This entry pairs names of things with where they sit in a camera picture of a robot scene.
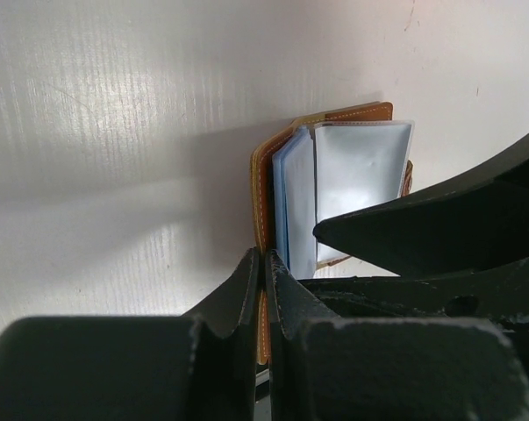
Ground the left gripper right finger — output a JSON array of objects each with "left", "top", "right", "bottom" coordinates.
[{"left": 265, "top": 251, "right": 529, "bottom": 420}]

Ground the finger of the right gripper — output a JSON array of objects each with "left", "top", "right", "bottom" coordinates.
[
  {"left": 303, "top": 257, "right": 529, "bottom": 342},
  {"left": 313, "top": 133, "right": 529, "bottom": 275}
]

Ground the brown leather card holder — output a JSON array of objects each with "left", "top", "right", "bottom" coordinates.
[{"left": 250, "top": 101, "right": 417, "bottom": 365}]

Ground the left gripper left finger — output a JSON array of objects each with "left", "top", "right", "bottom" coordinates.
[{"left": 0, "top": 249, "right": 259, "bottom": 420}]

